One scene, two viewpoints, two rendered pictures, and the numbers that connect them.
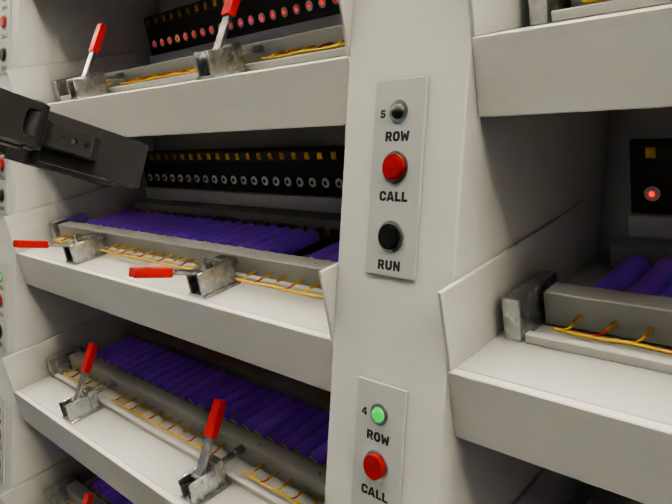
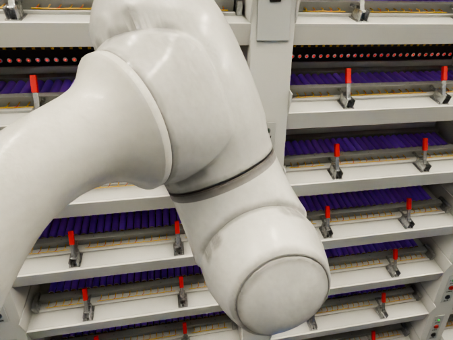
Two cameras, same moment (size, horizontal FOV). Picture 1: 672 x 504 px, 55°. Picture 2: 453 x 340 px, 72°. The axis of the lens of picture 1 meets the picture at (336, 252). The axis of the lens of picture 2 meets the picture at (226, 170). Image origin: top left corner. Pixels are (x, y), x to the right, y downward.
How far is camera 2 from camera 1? 0.67 m
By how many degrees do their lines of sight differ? 56
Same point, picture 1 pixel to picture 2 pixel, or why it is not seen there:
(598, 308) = (294, 160)
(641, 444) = (320, 185)
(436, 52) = (278, 116)
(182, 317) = (166, 202)
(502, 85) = (292, 123)
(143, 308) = (137, 205)
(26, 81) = not seen: outside the picture
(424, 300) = not seen: hidden behind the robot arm
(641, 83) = (320, 123)
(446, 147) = (281, 138)
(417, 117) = (273, 132)
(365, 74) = not seen: hidden behind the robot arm
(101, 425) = (96, 258)
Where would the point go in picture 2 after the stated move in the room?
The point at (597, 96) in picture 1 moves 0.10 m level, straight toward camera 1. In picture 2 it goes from (311, 125) to (346, 135)
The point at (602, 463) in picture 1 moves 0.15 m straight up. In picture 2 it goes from (311, 191) to (318, 137)
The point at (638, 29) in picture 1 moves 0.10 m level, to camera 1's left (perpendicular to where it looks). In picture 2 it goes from (322, 115) to (307, 124)
